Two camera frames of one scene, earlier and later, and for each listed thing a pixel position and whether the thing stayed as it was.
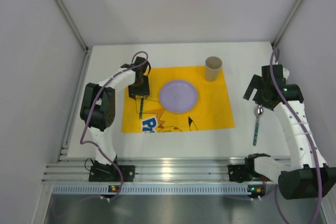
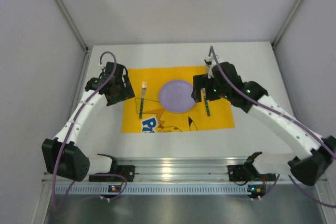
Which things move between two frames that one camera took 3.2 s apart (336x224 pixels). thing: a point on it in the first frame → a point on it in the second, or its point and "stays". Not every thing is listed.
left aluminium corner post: x=71 y=22 stays
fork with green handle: x=142 y=105 stays
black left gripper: x=139 y=92 → x=126 y=87
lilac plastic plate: x=178 y=96 stays
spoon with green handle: x=258 y=111 → x=203 y=91
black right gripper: x=255 y=91 → x=197 y=88
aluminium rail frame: x=156 y=169 stays
